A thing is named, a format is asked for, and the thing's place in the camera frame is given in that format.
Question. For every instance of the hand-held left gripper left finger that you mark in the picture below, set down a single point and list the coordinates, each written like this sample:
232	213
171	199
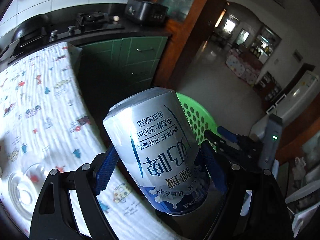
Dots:
106	172

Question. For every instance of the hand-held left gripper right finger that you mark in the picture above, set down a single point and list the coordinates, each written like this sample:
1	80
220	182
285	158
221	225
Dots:
215	170

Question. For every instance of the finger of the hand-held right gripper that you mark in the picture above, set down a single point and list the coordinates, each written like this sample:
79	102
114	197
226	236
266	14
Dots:
227	133
217	142

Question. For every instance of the green plastic basket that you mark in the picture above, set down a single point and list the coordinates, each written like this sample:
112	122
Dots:
197	120

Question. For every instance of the white and blue can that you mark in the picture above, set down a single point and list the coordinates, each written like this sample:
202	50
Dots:
155	142

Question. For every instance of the white refrigerator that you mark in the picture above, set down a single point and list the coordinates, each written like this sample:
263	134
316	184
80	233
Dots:
305	90

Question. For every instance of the polka dot playpen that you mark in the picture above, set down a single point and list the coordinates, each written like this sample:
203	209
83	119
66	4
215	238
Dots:
240	65

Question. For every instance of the white storage box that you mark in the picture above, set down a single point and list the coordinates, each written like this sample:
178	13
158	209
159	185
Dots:
305	205

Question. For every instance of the clear glass dish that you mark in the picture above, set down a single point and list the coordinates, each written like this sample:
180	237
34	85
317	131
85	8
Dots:
25	187

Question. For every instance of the white printed tablecloth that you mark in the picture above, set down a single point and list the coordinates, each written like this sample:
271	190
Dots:
50	105

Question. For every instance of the wooden display cabinet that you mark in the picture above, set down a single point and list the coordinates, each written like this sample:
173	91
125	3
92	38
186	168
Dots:
266	43

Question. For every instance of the wooden glass door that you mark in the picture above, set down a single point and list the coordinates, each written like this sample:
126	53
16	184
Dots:
197	25

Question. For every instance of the green kitchen cabinet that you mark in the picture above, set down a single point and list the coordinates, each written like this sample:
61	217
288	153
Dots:
125	55

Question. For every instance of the black gas stove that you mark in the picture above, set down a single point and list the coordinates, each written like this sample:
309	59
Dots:
82	27

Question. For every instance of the black rice cooker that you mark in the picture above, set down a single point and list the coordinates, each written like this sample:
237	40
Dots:
142	10

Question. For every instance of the black wok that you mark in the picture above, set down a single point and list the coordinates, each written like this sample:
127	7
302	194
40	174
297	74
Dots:
27	30

